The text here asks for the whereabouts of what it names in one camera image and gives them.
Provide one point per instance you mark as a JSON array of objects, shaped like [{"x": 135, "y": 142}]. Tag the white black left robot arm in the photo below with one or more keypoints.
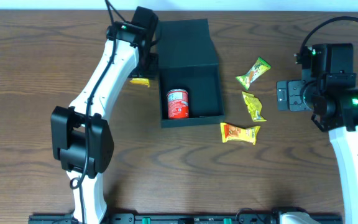
[{"x": 81, "y": 137}]

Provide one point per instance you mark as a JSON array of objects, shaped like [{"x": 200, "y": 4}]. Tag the red cylindrical can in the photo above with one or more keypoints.
[{"x": 178, "y": 107}]

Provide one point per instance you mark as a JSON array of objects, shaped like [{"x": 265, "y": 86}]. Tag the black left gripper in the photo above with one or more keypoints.
[{"x": 142, "y": 72}]

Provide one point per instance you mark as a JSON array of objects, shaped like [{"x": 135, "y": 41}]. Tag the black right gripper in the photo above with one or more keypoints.
[{"x": 289, "y": 95}]

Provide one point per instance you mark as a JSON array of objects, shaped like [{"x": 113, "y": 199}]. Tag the green yellow snack packet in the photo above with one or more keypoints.
[{"x": 258, "y": 69}]

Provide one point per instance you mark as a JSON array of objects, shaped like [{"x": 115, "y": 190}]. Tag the plain yellow snack packet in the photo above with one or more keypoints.
[{"x": 254, "y": 107}]

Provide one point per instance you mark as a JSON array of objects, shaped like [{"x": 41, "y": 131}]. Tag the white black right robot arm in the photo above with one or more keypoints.
[{"x": 335, "y": 111}]

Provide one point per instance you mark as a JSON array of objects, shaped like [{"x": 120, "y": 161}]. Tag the small yellow snack packet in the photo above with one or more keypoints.
[{"x": 140, "y": 81}]

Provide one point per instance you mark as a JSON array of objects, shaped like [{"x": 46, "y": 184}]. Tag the black open gift box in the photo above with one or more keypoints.
[{"x": 187, "y": 60}]

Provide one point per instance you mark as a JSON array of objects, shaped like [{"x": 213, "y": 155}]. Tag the yellow orange biscuit packet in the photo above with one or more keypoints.
[{"x": 234, "y": 133}]

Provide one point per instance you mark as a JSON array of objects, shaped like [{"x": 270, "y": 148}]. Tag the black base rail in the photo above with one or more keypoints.
[{"x": 243, "y": 216}]

